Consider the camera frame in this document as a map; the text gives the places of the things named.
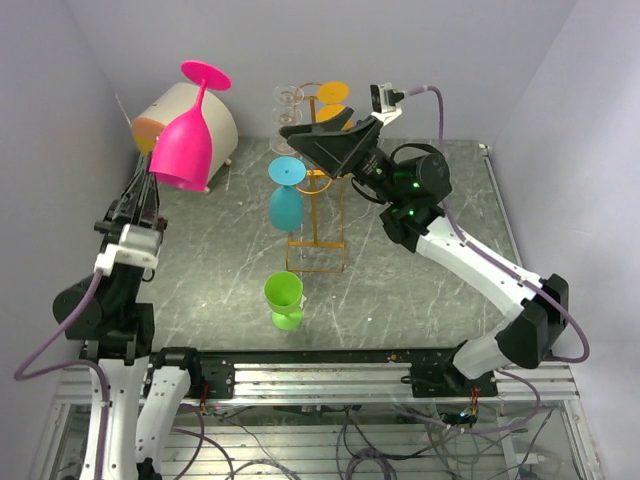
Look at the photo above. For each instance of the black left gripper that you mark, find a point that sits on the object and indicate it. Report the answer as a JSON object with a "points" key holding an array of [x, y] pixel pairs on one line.
{"points": [[127, 211]]}

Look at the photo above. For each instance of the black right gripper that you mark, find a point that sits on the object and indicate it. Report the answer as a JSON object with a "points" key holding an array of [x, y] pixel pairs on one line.
{"points": [[337, 151]]}

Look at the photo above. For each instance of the clear wine glass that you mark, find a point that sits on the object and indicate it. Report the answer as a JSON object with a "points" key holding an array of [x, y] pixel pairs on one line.
{"points": [[288, 95], [278, 144], [286, 115]]}

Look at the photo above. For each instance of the pink plastic goblet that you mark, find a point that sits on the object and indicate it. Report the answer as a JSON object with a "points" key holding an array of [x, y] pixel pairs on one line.
{"points": [[183, 152]]}

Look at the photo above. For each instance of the teal plastic goblet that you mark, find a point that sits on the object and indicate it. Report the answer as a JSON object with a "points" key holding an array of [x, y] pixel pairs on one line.
{"points": [[286, 207]]}

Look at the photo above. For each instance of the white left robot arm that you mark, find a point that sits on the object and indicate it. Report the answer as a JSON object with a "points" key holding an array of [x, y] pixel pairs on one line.
{"points": [[135, 393]]}

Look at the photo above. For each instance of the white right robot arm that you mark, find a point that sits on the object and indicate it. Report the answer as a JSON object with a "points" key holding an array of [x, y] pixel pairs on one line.
{"points": [[413, 192]]}

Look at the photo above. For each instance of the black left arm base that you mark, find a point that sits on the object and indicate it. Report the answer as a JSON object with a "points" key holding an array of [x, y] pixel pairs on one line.
{"points": [[210, 376]]}

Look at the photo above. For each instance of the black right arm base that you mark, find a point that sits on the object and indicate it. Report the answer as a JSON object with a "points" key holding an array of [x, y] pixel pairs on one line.
{"points": [[432, 375]]}

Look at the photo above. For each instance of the white orange bread box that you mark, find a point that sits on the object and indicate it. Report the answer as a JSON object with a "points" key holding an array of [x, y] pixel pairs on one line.
{"points": [[180, 97]]}

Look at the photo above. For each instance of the green plastic goblet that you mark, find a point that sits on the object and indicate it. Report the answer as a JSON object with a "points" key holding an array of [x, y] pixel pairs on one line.
{"points": [[283, 293]]}

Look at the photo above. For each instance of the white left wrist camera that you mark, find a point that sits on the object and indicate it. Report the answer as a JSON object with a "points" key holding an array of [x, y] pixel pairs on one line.
{"points": [[136, 246]]}

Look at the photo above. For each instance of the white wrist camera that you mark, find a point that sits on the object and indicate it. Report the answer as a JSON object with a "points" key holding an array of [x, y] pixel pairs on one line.
{"points": [[385, 101], [136, 246]]}

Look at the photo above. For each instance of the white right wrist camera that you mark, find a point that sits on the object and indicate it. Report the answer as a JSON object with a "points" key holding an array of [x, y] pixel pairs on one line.
{"points": [[385, 101]]}

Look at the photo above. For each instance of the gold wire glass rack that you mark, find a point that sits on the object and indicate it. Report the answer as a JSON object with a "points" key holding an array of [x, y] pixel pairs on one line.
{"points": [[319, 184]]}

